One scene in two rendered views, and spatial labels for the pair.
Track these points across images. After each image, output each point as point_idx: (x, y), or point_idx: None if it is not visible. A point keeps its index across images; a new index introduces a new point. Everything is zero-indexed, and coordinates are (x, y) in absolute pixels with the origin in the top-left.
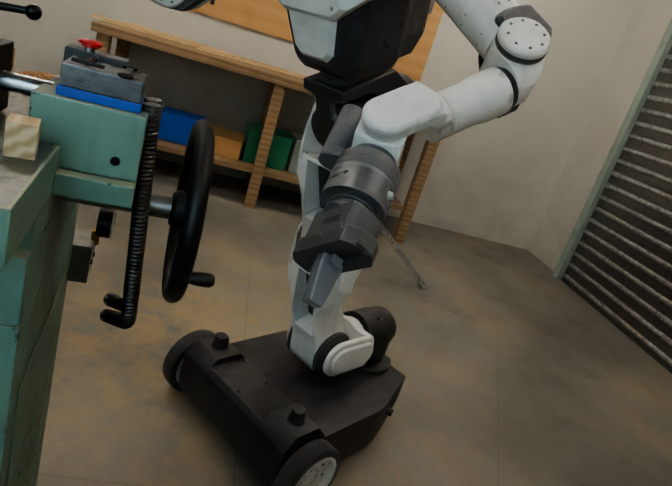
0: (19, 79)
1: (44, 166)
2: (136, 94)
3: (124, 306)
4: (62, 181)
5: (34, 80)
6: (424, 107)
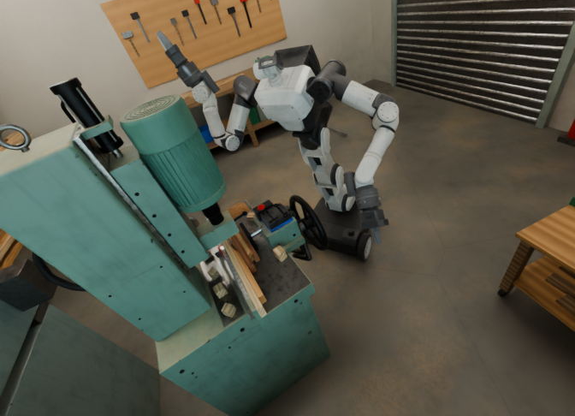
0: (255, 233)
1: (291, 257)
2: (289, 216)
3: (308, 257)
4: (287, 250)
5: (258, 229)
6: (373, 165)
